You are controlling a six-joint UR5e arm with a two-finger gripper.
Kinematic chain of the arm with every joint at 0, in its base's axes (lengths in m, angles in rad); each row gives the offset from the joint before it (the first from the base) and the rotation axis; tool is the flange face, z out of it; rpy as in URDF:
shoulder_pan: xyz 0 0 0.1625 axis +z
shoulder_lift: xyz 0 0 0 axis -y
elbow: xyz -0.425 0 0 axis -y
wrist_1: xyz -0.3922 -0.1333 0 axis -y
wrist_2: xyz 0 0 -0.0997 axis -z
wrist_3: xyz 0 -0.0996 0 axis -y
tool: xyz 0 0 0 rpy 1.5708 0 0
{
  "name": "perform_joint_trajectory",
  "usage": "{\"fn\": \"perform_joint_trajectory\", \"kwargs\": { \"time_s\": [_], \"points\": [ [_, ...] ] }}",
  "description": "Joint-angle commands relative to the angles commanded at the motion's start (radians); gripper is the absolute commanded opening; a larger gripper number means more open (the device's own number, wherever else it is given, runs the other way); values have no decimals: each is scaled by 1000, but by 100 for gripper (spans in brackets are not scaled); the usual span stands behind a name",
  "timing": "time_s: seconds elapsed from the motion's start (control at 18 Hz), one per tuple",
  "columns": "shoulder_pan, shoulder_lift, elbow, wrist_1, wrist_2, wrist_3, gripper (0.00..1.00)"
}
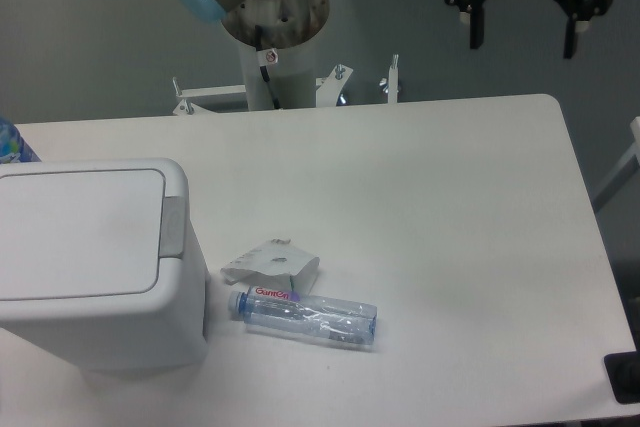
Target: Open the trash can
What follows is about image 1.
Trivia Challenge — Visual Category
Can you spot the white trash can lid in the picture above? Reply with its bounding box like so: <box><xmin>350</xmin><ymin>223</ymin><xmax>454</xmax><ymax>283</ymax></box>
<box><xmin>1</xmin><ymin>170</ymin><xmax>165</xmax><ymax>301</ymax></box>

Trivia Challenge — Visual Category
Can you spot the white plastic trash can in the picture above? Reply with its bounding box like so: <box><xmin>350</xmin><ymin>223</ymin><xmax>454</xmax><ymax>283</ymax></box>
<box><xmin>1</xmin><ymin>158</ymin><xmax>209</xmax><ymax>370</ymax></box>

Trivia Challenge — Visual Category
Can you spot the clear crushed plastic bottle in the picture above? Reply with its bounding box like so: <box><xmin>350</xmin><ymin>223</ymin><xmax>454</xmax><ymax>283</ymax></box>
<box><xmin>228</xmin><ymin>286</ymin><xmax>377</xmax><ymax>346</ymax></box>

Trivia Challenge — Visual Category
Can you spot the grey lid push button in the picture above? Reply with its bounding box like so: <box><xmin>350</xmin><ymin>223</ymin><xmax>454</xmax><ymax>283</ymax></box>
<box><xmin>159</xmin><ymin>197</ymin><xmax>187</xmax><ymax>258</ymax></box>

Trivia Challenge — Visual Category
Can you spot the blue labelled bottle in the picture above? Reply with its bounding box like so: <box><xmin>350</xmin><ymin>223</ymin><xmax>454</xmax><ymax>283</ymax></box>
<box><xmin>0</xmin><ymin>117</ymin><xmax>41</xmax><ymax>164</ymax></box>

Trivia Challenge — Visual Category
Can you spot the white frame at right edge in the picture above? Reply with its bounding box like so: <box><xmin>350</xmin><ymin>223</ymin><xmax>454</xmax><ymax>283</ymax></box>
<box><xmin>591</xmin><ymin>117</ymin><xmax>639</xmax><ymax>212</ymax></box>

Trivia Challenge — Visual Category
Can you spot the white metal mounting frame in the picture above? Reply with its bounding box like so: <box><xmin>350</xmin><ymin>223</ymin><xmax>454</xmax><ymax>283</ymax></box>
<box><xmin>171</xmin><ymin>21</ymin><xmax>404</xmax><ymax>117</ymax></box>

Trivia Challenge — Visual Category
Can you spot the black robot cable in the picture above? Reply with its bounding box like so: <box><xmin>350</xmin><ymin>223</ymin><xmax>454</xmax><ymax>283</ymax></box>
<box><xmin>253</xmin><ymin>24</ymin><xmax>282</xmax><ymax>111</ymax></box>

